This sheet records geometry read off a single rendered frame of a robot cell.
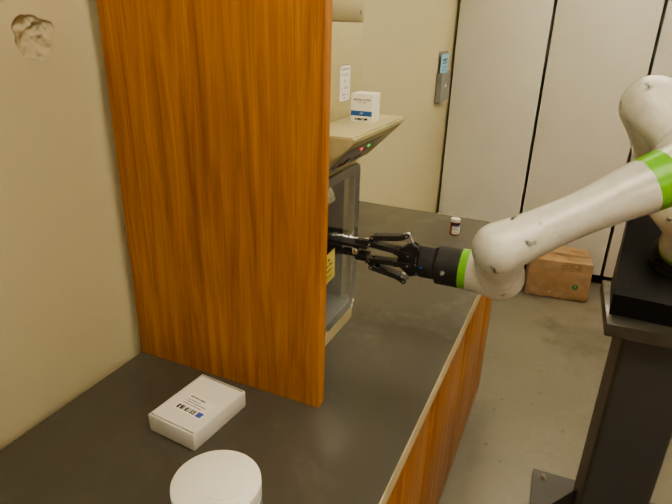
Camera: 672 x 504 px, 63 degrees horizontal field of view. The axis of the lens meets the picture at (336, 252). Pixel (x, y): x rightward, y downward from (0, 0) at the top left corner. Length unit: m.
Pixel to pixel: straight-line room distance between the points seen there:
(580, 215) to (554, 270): 2.83
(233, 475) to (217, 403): 0.34
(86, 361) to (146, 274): 0.24
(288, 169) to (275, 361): 0.43
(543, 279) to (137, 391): 3.14
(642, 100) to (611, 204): 0.25
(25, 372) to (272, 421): 0.51
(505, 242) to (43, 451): 0.97
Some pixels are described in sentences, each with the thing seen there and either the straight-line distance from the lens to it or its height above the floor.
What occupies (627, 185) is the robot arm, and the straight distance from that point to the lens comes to 1.18.
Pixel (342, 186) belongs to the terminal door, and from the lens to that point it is 1.29.
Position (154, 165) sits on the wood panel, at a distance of 1.21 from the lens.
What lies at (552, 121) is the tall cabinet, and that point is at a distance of 4.10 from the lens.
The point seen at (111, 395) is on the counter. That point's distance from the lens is 1.33.
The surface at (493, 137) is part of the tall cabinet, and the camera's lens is 4.16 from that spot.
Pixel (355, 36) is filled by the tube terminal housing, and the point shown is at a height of 1.68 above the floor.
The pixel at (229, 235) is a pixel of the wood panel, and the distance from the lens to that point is 1.14.
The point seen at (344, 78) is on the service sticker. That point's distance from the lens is 1.27.
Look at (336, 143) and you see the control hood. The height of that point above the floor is 1.50.
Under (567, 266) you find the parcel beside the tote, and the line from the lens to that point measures 3.97.
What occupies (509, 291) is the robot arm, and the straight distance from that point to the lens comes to 1.22.
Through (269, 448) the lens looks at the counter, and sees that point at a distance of 1.14.
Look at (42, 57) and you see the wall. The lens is 1.20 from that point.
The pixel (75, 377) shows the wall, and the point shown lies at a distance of 1.38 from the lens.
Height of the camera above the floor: 1.71
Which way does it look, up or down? 23 degrees down
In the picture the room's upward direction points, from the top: 2 degrees clockwise
